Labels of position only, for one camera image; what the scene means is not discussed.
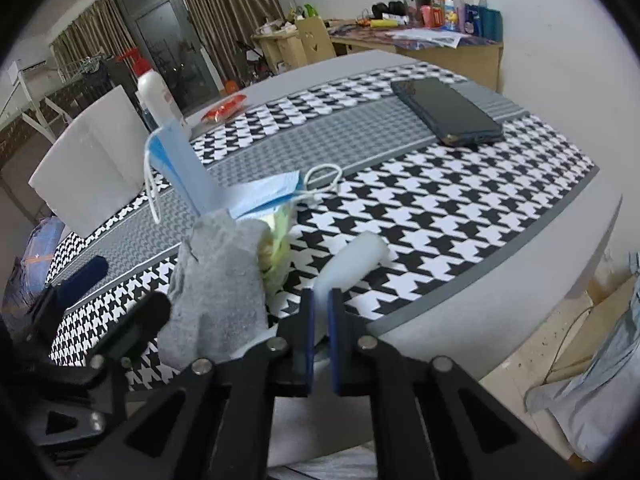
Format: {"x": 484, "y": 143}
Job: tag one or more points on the white plastic bottle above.
{"x": 355, "y": 260}

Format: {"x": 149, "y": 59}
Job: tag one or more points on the black pouch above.
{"x": 389, "y": 9}

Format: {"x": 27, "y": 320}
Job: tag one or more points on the printed papers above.
{"x": 425, "y": 37}

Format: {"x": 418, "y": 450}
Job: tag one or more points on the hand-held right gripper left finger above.
{"x": 307, "y": 345}

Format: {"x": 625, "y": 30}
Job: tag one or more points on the grey sock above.
{"x": 215, "y": 285}

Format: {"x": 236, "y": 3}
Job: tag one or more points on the white foam box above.
{"x": 90, "y": 170}

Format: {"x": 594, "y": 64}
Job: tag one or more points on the wooden desk with printed cover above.
{"x": 450, "y": 57}

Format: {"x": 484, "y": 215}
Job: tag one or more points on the glass balcony door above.
{"x": 165, "y": 35}

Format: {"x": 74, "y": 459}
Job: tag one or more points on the grey plastic bag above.
{"x": 600, "y": 390}

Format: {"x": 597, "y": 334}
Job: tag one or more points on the row of toiletry bottles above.
{"x": 460, "y": 12}

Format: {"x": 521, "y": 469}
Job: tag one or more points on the white air conditioner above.
{"x": 30, "y": 62}

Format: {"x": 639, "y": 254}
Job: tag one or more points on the pale blue face mask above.
{"x": 260, "y": 192}

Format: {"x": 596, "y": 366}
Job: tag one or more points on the brown curtain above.
{"x": 85, "y": 35}
{"x": 225, "y": 10}

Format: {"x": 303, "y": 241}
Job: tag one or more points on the orange bag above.
{"x": 231, "y": 86}

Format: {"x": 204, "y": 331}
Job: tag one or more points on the red snack packet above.
{"x": 225, "y": 107}

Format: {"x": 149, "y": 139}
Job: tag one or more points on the yellow tube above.
{"x": 382, "y": 25}

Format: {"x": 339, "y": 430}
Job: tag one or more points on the green plastic item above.
{"x": 310, "y": 10}

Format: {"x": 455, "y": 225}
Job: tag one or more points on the black phone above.
{"x": 445, "y": 110}

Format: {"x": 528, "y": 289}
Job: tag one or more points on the houndstooth table mat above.
{"x": 425, "y": 200}

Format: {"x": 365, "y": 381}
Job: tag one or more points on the white metal bunk bed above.
{"x": 35, "y": 110}

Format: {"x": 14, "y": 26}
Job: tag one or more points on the white lotion pump bottle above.
{"x": 155, "y": 95}

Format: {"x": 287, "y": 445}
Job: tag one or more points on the cardboard sheet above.
{"x": 585, "y": 330}

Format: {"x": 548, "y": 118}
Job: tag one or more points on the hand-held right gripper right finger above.
{"x": 337, "y": 345}

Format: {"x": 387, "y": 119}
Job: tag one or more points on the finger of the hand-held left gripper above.
{"x": 85, "y": 272}
{"x": 142, "y": 322}

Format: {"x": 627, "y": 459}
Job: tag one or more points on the wooden desk with drawers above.
{"x": 280, "y": 50}

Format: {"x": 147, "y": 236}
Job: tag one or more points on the wooden chair with smiley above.
{"x": 315, "y": 40}

